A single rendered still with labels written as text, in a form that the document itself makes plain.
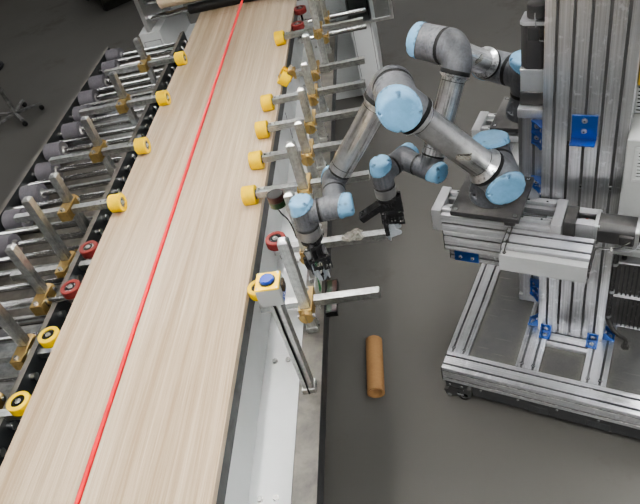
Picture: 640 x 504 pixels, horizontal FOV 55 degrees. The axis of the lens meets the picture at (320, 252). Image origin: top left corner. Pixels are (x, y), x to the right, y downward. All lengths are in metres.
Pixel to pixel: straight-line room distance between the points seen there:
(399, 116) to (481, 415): 1.53
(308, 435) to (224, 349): 0.38
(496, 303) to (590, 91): 1.20
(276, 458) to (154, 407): 0.42
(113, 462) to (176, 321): 0.52
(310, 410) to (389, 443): 0.77
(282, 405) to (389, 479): 0.68
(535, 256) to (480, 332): 0.82
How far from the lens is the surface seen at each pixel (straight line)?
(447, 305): 3.18
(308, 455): 1.98
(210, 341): 2.09
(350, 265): 3.47
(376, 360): 2.91
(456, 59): 2.05
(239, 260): 2.32
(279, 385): 2.25
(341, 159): 1.92
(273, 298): 1.72
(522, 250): 2.05
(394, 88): 1.66
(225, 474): 1.88
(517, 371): 2.66
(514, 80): 2.41
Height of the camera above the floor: 2.38
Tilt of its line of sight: 41 degrees down
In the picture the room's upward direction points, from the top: 17 degrees counter-clockwise
